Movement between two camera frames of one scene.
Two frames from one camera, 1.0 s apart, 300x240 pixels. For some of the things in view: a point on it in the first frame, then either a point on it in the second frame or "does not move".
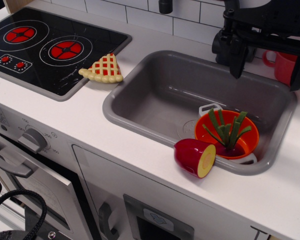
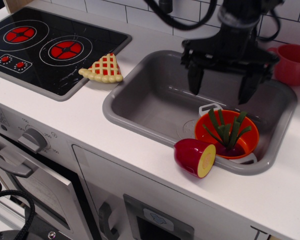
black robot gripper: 289,18 -> 232,47
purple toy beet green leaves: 228,135 does not move
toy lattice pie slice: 105,69 does not move
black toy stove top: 43,51 does not move
